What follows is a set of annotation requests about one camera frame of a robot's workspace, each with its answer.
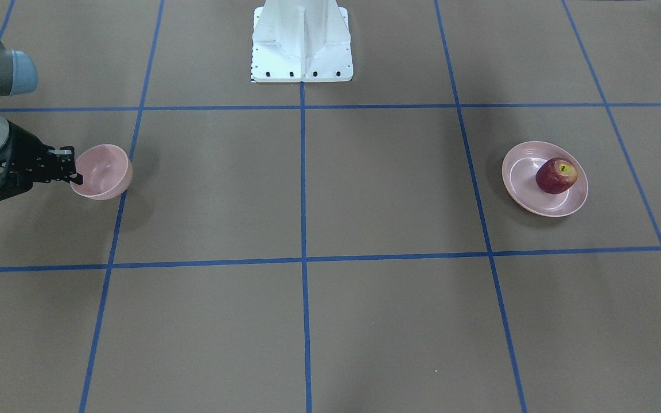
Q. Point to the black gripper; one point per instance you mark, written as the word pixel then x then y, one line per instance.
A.
pixel 22 148

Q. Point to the pink bowl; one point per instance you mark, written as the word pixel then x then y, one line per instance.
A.
pixel 106 172

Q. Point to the red apple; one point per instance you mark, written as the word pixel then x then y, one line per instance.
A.
pixel 556 176

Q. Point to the pink plate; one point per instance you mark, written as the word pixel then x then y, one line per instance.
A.
pixel 519 169

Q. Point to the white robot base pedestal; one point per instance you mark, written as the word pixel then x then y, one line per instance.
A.
pixel 301 41

